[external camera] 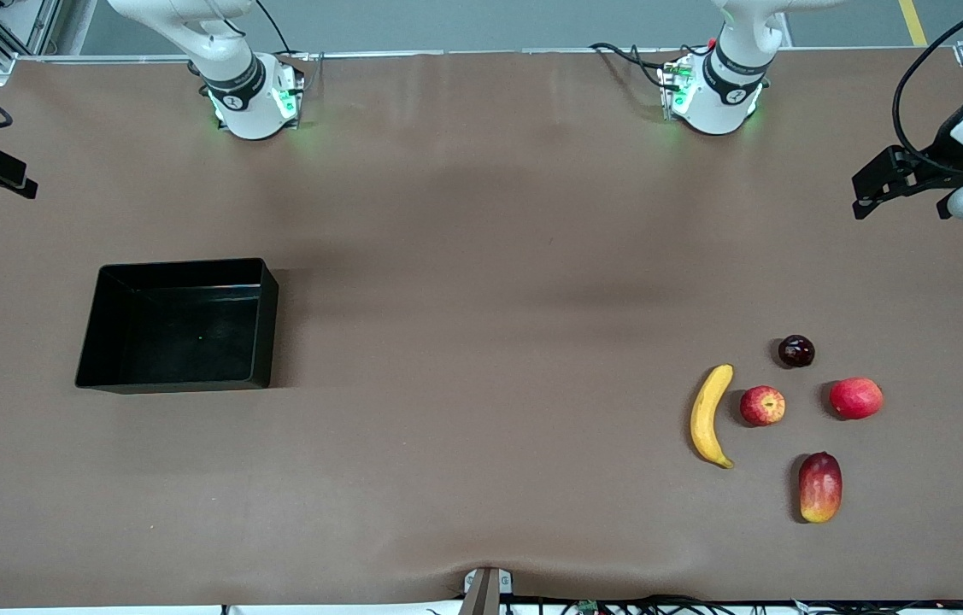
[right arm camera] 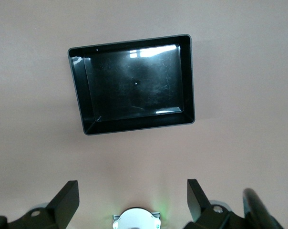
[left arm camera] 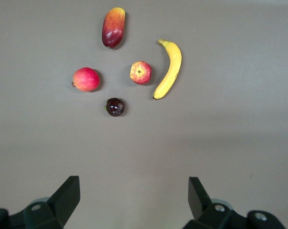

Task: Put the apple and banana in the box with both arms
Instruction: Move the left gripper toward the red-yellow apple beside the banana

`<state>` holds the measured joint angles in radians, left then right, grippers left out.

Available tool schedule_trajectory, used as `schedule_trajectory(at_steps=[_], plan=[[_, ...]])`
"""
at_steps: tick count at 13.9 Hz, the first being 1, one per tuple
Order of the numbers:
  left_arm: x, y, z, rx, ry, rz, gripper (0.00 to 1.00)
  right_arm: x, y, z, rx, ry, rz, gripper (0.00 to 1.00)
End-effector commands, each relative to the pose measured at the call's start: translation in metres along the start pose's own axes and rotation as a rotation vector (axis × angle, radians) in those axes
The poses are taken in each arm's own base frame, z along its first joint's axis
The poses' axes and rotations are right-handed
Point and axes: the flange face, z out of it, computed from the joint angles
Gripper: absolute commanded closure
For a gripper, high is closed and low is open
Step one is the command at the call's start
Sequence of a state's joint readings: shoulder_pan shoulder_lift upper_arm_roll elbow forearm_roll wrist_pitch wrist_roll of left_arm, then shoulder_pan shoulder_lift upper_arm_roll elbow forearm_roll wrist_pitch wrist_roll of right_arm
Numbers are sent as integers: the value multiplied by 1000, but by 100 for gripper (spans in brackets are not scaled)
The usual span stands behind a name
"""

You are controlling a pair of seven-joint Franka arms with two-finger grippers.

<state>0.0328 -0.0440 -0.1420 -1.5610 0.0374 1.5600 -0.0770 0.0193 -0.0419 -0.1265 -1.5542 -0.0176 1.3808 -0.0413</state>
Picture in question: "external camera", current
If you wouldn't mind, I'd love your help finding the black plastic box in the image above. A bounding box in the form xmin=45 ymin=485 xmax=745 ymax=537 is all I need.
xmin=75 ymin=258 xmax=279 ymax=395

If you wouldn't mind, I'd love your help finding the small red yellow apple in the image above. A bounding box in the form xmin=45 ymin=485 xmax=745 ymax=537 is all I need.
xmin=740 ymin=385 xmax=787 ymax=427

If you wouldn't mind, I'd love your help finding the yellow banana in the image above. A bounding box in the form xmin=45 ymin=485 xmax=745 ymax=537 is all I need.
xmin=690 ymin=364 xmax=736 ymax=470

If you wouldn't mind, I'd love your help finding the dark purple plum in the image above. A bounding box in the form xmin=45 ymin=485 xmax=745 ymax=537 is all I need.
xmin=778 ymin=335 xmax=816 ymax=369

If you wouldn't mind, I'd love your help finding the red peach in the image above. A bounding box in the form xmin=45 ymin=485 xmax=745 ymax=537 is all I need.
xmin=829 ymin=377 xmax=884 ymax=421

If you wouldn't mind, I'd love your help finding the red yellow mango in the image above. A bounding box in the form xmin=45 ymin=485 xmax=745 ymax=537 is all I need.
xmin=797 ymin=452 xmax=843 ymax=524

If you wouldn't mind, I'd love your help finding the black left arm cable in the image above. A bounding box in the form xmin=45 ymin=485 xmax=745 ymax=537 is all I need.
xmin=891 ymin=0 xmax=963 ymax=172

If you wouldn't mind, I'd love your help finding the black left base cable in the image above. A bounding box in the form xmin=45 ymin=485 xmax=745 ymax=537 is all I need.
xmin=590 ymin=38 xmax=708 ymax=91

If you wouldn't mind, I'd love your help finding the black base cable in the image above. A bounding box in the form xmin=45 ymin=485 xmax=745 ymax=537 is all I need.
xmin=255 ymin=0 xmax=324 ymax=65
xmin=590 ymin=38 xmax=708 ymax=91

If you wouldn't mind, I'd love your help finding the black right base cable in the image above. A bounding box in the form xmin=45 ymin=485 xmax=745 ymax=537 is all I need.
xmin=255 ymin=0 xmax=324 ymax=65

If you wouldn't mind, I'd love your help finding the front camera stand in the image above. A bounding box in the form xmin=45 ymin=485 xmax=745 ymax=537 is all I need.
xmin=457 ymin=566 xmax=514 ymax=615

